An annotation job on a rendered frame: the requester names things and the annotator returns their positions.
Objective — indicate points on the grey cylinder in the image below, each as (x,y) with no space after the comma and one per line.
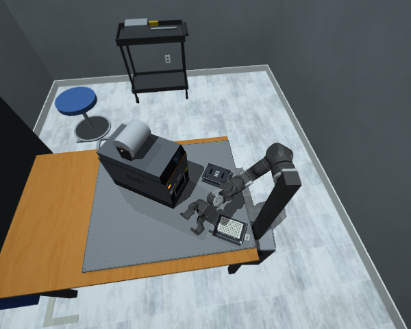
(133,137)

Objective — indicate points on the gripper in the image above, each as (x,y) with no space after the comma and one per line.
(206,212)

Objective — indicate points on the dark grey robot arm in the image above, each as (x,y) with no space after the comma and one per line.
(276,160)

